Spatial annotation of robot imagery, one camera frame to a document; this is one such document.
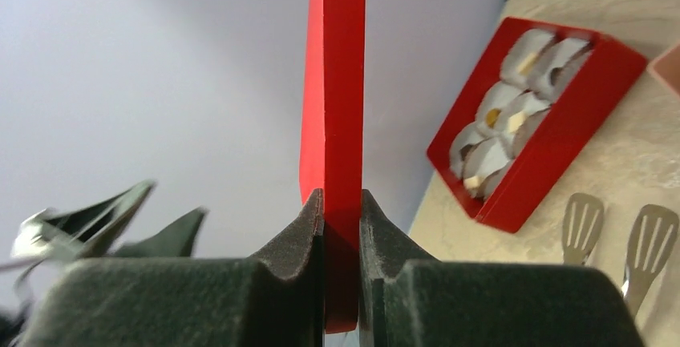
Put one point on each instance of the red box lid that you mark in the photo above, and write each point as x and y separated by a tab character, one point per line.
331	145

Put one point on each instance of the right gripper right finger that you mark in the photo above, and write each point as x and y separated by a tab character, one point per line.
409	298

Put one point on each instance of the orange file organizer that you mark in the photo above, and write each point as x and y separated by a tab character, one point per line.
665	69

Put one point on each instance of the caramel leaf chocolate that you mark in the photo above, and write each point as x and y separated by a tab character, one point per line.
491	117

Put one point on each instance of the white diamond chocolate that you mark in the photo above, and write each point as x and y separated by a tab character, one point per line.
473	183

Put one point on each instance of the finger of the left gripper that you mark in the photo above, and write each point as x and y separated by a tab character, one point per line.
84	233
175	240

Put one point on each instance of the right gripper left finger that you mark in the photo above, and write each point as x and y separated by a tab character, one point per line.
272	298

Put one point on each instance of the metal tongs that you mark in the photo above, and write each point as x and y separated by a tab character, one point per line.
593	236

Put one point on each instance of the red chocolate box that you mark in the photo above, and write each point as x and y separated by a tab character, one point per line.
579	78

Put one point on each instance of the white chocolate piece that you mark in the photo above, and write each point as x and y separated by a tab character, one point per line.
526	64

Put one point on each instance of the white square chocolate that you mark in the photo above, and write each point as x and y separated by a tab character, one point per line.
515	121

